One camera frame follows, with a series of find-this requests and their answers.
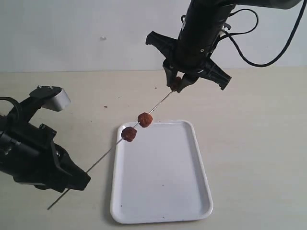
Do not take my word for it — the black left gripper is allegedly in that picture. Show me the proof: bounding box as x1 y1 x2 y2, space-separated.
0 116 91 193

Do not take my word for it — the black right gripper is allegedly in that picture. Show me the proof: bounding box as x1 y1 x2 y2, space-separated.
145 7 232 93

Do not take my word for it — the red ball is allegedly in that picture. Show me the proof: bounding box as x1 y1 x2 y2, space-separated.
170 76 182 92
137 113 153 128
121 126 137 142

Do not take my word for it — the thin metal skewer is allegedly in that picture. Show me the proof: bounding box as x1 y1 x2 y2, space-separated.
47 91 173 211

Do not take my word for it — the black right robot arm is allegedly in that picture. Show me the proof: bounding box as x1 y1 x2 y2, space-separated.
145 0 299 93

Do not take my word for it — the white rectangular plastic tray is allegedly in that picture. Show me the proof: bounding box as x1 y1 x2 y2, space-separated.
110 120 213 224

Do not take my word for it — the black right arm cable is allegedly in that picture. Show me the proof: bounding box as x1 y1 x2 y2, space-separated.
222 0 305 68

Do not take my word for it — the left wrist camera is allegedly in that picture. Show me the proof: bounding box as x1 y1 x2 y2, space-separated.
0 85 71 120

